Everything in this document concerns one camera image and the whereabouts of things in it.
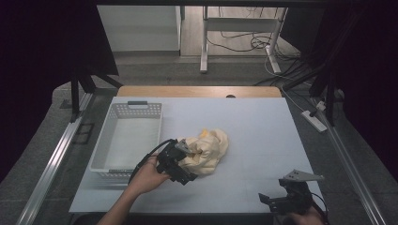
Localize cream cloth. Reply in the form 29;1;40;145
177;127;230;177

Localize person's left hand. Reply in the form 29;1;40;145
126;154;172;197

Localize black floor cables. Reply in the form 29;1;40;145
206;6;302;64

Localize white plastic basket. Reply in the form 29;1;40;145
88;100;163;180

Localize white power strip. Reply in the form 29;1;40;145
300;110;329;133

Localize aluminium rail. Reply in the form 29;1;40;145
15;92;96;225
313;98;390;225

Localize person's right hand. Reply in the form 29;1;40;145
283;204;329;225

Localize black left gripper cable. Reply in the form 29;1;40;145
128;138;176;186

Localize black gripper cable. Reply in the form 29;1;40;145
128;138;176;186
311;191;330;225

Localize dark curtain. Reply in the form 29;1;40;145
281;5;398;184
0;0;120;183

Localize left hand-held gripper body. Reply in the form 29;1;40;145
155;139;193;186

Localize white cable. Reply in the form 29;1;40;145
264;55;306;113

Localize white cabinet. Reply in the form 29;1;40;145
97;5;183;53

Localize white desk frame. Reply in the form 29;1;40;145
200;6;289;75

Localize black metal stand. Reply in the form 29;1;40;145
69;66;125;124
281;8;368;128

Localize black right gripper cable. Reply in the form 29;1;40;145
311;191;330;225

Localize wooden table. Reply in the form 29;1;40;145
116;85;283;98

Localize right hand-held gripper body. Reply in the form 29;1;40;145
268;169;325;216

